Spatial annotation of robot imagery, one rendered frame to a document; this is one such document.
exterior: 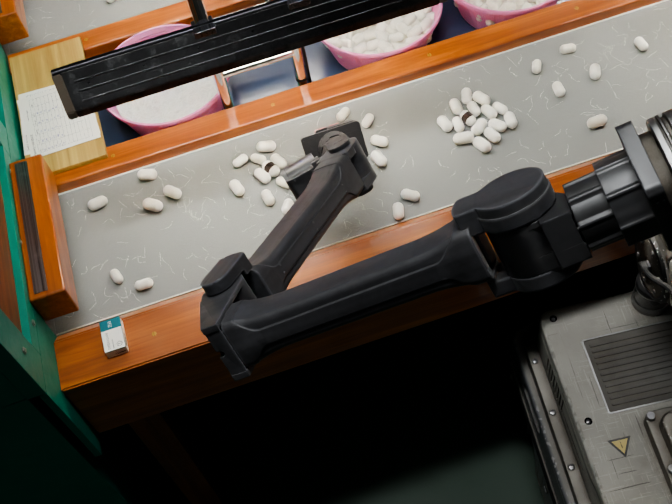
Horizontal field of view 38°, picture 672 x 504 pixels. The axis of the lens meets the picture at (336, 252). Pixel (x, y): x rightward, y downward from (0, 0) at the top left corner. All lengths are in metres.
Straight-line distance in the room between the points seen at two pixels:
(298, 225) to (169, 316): 0.42
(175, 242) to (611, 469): 0.86
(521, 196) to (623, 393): 0.94
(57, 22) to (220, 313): 1.21
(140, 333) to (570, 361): 0.78
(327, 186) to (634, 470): 0.77
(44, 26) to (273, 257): 1.11
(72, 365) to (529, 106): 0.93
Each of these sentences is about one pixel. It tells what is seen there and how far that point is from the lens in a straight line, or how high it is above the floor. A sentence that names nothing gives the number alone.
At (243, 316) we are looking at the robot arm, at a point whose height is 1.21.
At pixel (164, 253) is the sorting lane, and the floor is 0.74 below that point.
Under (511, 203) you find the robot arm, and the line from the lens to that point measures 0.93.
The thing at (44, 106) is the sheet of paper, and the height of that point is 0.78.
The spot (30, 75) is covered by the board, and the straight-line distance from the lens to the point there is 2.05.
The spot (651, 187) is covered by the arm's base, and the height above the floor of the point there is 1.42.
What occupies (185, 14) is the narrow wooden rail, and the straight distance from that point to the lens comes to 2.06.
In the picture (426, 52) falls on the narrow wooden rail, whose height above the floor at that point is 0.77.
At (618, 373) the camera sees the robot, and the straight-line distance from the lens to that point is 1.85.
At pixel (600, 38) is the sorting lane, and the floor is 0.74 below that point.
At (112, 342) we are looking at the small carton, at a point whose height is 0.79.
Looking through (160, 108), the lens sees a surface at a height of 0.74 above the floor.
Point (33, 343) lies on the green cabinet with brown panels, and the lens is 1.56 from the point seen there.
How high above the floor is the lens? 2.13
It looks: 57 degrees down
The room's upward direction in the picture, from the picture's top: 13 degrees counter-clockwise
